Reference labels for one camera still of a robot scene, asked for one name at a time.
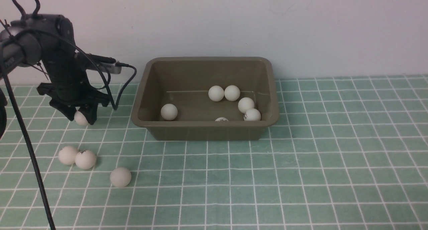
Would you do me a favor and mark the white ball pair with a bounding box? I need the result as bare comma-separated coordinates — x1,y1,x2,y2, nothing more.
58,146,79,165

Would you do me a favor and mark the white ball printed logo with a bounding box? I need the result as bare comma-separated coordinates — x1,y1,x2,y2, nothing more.
243,108,261,121

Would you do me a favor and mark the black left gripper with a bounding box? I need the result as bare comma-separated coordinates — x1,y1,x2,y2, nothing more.
37,51,110,125

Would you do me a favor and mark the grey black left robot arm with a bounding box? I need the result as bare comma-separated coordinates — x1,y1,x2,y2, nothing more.
1,15,111,125

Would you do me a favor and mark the green checkered tablecloth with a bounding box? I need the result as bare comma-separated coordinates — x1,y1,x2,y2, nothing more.
13,76,428,230

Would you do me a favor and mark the white ball pair marked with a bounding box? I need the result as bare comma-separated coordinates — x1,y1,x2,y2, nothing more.
75,150,97,170

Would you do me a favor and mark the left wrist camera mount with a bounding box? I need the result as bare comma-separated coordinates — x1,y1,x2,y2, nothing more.
75,53,122,75

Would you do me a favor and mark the olive green plastic bin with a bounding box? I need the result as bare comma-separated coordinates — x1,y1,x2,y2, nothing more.
130,56,280,141

